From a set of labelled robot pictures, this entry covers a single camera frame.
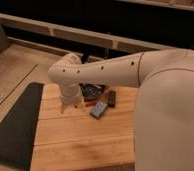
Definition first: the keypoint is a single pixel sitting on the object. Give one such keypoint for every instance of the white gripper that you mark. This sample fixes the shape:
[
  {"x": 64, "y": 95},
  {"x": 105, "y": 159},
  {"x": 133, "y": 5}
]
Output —
[{"x": 70, "y": 98}]

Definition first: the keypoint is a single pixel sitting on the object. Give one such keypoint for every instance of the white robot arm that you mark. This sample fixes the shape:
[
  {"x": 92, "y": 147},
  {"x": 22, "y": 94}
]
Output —
[{"x": 164, "y": 106}]

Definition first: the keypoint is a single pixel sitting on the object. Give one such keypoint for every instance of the dark ceramic bowl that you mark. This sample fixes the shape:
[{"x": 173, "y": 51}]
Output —
[{"x": 92, "y": 91}]

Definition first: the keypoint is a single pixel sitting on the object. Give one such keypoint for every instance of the orange red marker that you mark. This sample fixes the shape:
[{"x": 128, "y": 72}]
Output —
[{"x": 91, "y": 103}]

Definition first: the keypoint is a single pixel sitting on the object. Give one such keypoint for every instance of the blue grey sponge block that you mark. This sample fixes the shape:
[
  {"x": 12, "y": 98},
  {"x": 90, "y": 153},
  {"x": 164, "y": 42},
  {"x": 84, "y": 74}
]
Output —
[{"x": 98, "y": 109}]

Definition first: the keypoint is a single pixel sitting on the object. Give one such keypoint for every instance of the black rectangular block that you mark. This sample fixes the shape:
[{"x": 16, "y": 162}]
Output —
[{"x": 111, "y": 98}]

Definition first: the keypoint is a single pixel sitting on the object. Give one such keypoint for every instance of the dark floor mat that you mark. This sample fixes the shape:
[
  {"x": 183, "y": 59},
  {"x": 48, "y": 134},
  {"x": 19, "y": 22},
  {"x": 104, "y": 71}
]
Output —
[{"x": 17, "y": 129}]

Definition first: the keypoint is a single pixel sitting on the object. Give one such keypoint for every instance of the wooden shelf frame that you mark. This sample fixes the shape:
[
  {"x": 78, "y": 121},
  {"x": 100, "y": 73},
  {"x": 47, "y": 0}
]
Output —
[{"x": 62, "y": 39}]

